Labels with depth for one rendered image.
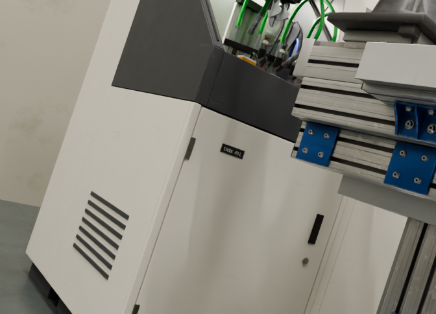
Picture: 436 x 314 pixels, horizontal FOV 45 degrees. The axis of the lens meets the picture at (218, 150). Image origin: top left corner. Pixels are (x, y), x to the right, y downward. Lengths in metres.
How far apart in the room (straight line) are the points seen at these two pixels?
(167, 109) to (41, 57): 2.02
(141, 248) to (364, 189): 0.61
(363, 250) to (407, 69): 1.16
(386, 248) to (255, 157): 0.75
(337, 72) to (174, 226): 0.61
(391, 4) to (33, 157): 2.75
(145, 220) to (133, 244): 0.08
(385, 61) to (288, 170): 0.77
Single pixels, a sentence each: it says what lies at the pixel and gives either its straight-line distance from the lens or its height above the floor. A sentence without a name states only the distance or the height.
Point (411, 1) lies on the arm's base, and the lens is 1.15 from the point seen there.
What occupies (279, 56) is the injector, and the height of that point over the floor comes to 1.07.
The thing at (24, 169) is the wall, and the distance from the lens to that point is 3.53.
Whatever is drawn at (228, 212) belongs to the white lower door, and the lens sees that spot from 1.54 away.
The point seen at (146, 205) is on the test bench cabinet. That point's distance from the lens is 1.48.
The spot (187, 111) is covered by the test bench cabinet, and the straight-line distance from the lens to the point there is 1.43.
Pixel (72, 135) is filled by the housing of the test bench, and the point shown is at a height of 0.57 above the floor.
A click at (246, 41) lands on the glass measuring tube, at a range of 2.12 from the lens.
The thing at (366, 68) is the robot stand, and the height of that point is 0.90.
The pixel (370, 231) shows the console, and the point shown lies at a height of 0.59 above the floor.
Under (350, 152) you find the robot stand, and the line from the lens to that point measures 1.14.
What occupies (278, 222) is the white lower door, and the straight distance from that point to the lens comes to 1.67.
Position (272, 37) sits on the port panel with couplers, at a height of 1.20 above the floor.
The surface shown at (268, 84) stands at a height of 0.92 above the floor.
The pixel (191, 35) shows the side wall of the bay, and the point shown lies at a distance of 1.55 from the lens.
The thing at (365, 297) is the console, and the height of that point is 0.35.
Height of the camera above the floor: 0.67
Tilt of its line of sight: 1 degrees up
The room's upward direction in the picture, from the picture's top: 19 degrees clockwise
